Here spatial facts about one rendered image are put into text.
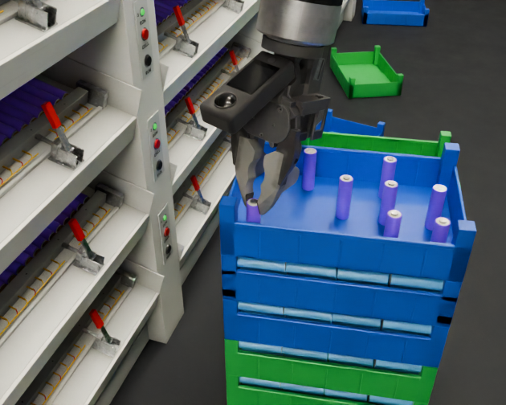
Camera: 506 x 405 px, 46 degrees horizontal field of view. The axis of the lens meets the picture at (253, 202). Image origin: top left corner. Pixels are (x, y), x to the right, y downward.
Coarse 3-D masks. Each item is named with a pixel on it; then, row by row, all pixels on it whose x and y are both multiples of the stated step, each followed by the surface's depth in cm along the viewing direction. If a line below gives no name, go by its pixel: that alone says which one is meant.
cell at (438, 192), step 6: (438, 186) 77; (444, 186) 77; (432, 192) 77; (438, 192) 76; (444, 192) 76; (432, 198) 77; (438, 198) 77; (444, 198) 77; (432, 204) 77; (438, 204) 77; (432, 210) 78; (438, 210) 78; (426, 216) 79; (432, 216) 78; (438, 216) 78; (426, 222) 79; (432, 222) 79; (426, 228) 80; (432, 228) 79
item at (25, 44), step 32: (0, 0) 71; (32, 0) 69; (64, 0) 77; (96, 0) 80; (0, 32) 67; (32, 32) 69; (64, 32) 73; (96, 32) 81; (0, 64) 63; (32, 64) 69; (0, 96) 65
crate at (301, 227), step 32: (320, 160) 89; (352, 160) 88; (416, 160) 86; (448, 160) 83; (256, 192) 87; (288, 192) 87; (320, 192) 87; (352, 192) 87; (416, 192) 87; (448, 192) 85; (224, 224) 74; (256, 224) 73; (288, 224) 81; (320, 224) 81; (352, 224) 81; (416, 224) 81; (256, 256) 76; (288, 256) 75; (320, 256) 74; (352, 256) 73; (384, 256) 72; (416, 256) 71; (448, 256) 70
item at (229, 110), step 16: (256, 64) 66; (272, 64) 66; (288, 64) 66; (240, 80) 65; (256, 80) 65; (272, 80) 64; (288, 80) 67; (224, 96) 62; (240, 96) 63; (256, 96) 63; (272, 96) 66; (208, 112) 63; (224, 112) 62; (240, 112) 62; (256, 112) 64; (224, 128) 63; (240, 128) 63
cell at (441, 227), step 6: (438, 222) 71; (444, 222) 71; (450, 222) 71; (438, 228) 71; (444, 228) 71; (432, 234) 72; (438, 234) 71; (444, 234) 71; (432, 240) 73; (438, 240) 72; (444, 240) 72
